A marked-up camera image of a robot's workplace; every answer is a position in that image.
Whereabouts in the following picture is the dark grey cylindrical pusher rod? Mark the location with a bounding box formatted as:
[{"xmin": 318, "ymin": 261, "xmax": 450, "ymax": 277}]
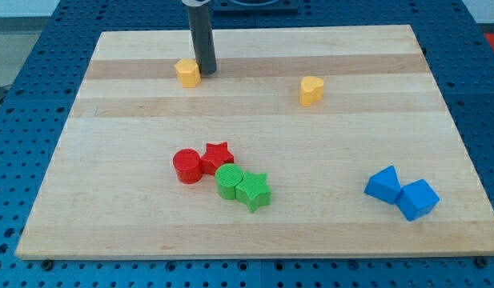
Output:
[{"xmin": 182, "ymin": 0, "xmax": 217, "ymax": 75}]

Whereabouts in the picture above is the green cylinder block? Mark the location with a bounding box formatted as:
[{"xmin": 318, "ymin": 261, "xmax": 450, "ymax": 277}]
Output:
[{"xmin": 215, "ymin": 163, "xmax": 243, "ymax": 200}]

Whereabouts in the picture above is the red cylinder block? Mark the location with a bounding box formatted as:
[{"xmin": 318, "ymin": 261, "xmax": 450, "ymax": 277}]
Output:
[{"xmin": 172, "ymin": 149, "xmax": 203, "ymax": 184}]

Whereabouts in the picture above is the wooden board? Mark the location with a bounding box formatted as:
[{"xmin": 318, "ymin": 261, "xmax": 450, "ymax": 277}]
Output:
[{"xmin": 15, "ymin": 25, "xmax": 494, "ymax": 260}]

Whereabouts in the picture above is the blue cube block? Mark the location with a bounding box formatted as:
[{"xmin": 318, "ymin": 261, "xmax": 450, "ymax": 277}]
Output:
[{"xmin": 396, "ymin": 179, "xmax": 440, "ymax": 222}]

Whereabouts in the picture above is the yellow heart block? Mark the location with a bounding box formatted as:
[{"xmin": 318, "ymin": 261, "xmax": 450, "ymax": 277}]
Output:
[{"xmin": 299, "ymin": 76, "xmax": 325, "ymax": 106}]

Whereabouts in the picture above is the blue triangle block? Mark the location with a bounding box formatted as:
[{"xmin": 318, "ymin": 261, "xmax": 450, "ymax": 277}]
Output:
[{"xmin": 364, "ymin": 166, "xmax": 401, "ymax": 205}]

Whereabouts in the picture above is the yellow hexagon block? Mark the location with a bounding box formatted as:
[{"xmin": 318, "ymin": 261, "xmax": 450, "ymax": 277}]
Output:
[{"xmin": 175, "ymin": 58, "xmax": 201, "ymax": 88}]

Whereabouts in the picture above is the red star block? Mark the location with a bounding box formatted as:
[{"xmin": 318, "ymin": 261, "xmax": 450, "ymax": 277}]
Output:
[{"xmin": 201, "ymin": 142, "xmax": 235, "ymax": 175}]

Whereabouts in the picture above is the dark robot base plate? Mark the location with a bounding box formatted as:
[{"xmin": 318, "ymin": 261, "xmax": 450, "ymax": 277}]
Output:
[{"xmin": 211, "ymin": 0, "xmax": 299, "ymax": 14}]

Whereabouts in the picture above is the green star block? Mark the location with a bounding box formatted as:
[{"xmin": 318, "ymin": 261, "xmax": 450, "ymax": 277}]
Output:
[{"xmin": 235, "ymin": 171, "xmax": 271, "ymax": 213}]

